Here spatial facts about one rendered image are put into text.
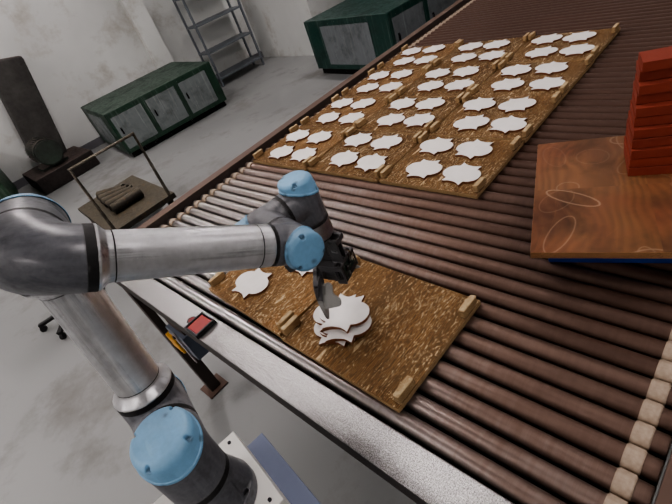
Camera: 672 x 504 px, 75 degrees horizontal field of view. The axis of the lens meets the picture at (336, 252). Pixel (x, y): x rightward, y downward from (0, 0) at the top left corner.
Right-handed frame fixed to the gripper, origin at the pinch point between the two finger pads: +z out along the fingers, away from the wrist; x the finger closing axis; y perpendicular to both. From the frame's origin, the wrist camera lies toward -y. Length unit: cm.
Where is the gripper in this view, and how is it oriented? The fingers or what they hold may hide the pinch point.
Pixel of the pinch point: (337, 296)
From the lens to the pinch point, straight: 110.7
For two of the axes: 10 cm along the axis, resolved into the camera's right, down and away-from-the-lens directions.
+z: 3.1, 7.5, 5.9
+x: 3.9, -6.6, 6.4
